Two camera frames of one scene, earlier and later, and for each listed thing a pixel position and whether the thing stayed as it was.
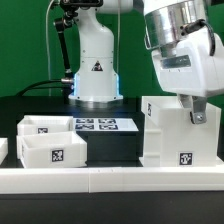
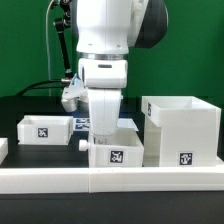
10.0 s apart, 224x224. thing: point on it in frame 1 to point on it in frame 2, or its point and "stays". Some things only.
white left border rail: x=4 y=149 stays
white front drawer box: x=64 y=149 to x=124 y=149
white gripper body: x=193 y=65 to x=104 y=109
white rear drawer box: x=44 y=124 stays
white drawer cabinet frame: x=171 y=139 stays
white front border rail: x=106 y=180 stays
